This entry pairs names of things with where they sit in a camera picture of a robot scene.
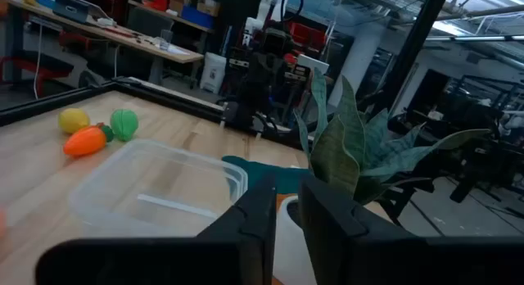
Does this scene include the wooden workbench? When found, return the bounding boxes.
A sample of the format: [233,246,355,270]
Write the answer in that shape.
[0,0,206,88]

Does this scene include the blue storage bin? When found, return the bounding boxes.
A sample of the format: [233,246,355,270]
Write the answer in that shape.
[181,5,215,30]

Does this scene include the teal cloth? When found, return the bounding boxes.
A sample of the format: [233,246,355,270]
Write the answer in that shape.
[222,155,316,195]

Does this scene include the white waste bin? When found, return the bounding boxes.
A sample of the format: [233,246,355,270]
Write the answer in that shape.
[199,52,228,95]

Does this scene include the white plant pot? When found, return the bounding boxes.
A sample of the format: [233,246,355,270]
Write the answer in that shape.
[273,195,318,285]

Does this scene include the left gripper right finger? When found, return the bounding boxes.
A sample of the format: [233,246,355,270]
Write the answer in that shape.
[297,174,524,285]

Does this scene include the green snake plant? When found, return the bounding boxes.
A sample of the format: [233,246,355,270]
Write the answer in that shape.
[292,67,492,206]

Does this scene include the red storage bins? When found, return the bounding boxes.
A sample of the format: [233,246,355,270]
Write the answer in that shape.
[288,21,328,51]

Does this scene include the red and black chair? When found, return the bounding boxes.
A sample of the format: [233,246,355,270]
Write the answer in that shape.
[0,55,75,98]

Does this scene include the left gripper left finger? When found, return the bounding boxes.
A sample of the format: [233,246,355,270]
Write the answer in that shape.
[34,174,278,285]

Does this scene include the black structural column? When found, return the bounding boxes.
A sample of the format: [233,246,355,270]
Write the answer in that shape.
[382,0,451,114]

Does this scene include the orange toy carrot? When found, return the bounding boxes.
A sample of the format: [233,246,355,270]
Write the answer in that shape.
[62,122,115,157]

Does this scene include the green toy bell pepper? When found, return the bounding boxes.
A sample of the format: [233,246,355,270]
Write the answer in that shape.
[110,108,139,143]

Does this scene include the clear plastic cup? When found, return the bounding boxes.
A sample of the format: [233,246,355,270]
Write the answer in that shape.
[159,29,174,52]

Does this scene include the yellow toy lemon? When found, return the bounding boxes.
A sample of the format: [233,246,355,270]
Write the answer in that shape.
[57,107,91,135]

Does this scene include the black table frame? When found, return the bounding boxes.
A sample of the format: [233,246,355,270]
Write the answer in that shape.
[0,76,304,149]

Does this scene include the clear plastic tupperware container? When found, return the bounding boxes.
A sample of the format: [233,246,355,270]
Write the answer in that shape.
[67,138,249,239]

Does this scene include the orange cloth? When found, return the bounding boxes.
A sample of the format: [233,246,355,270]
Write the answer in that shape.
[274,192,302,215]

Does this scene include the cardboard box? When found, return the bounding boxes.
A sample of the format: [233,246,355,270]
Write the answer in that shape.
[196,0,221,17]

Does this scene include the blue box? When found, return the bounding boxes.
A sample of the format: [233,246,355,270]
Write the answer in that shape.
[52,0,90,24]

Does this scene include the white cable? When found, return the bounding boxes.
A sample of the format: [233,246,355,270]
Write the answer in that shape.
[33,25,42,100]

